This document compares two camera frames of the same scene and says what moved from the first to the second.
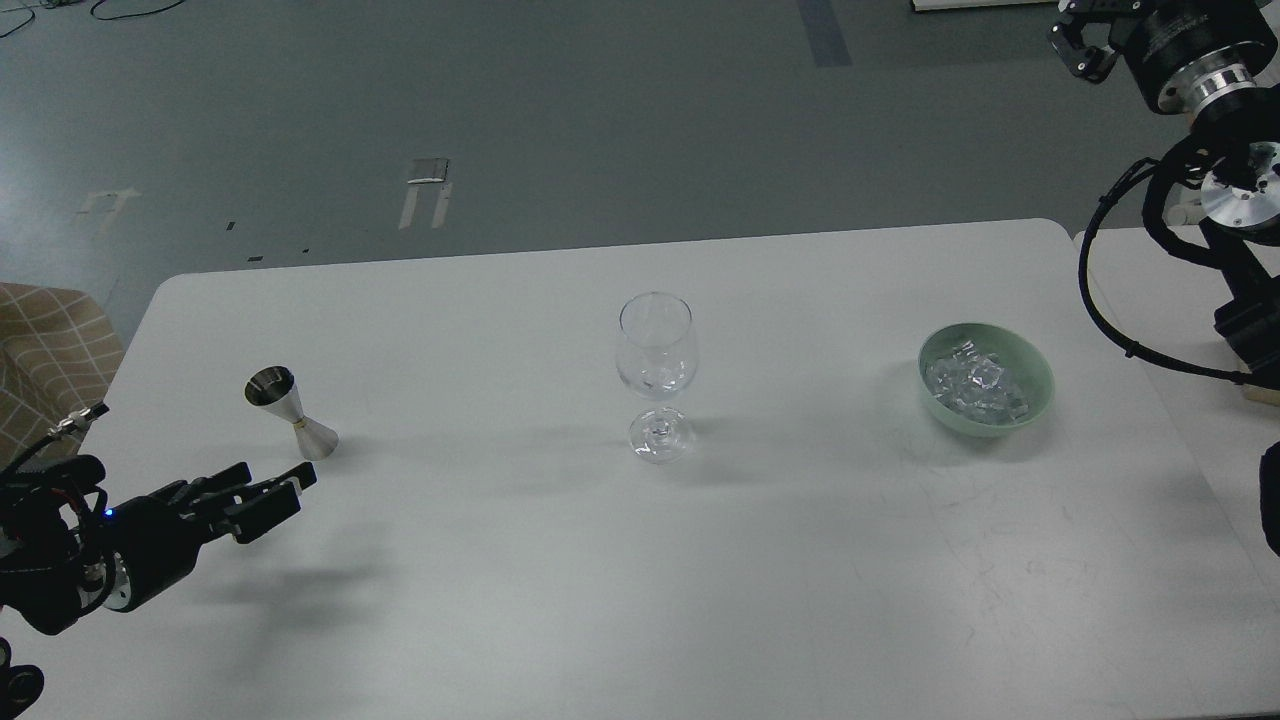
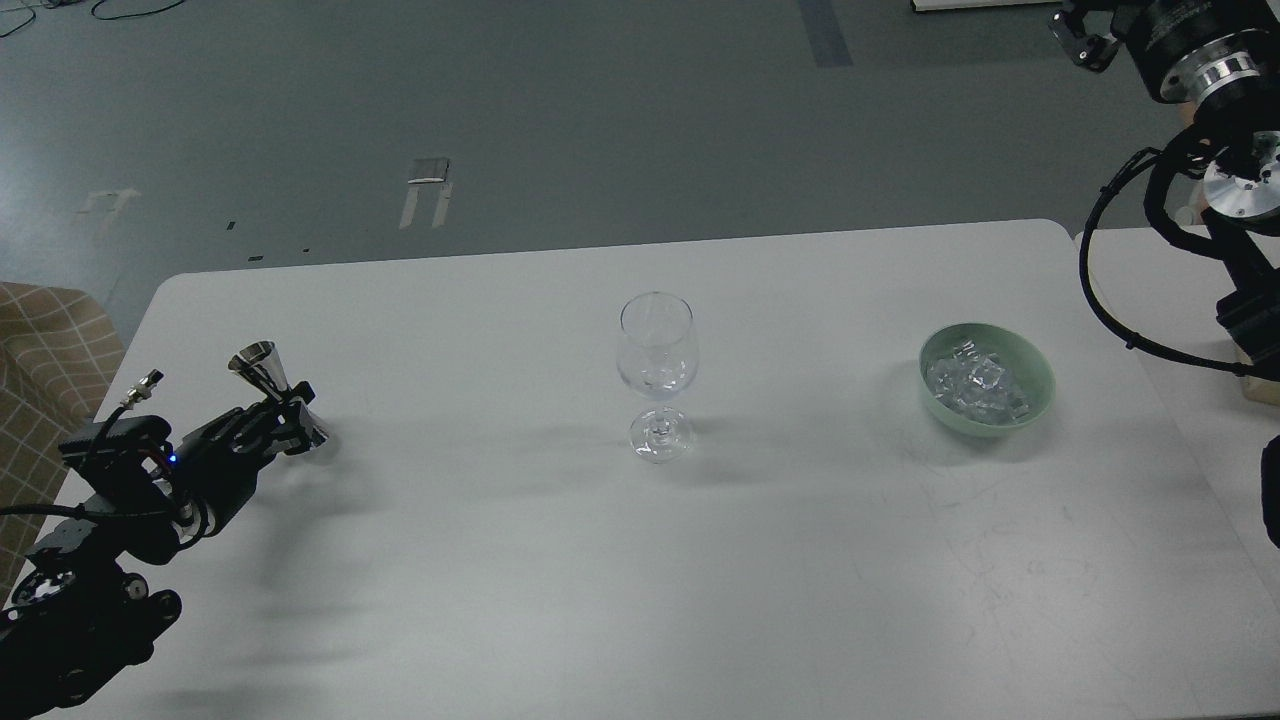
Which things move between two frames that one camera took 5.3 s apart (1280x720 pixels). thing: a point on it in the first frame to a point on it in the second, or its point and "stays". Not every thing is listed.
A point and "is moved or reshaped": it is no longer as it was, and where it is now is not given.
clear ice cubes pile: [976, 385] stays
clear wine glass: [656, 356] stays
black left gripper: [153, 540] to [216, 464]
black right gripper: [1184, 51] stays
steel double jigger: [274, 388] is moved or reshaped
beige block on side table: [1260, 394] stays
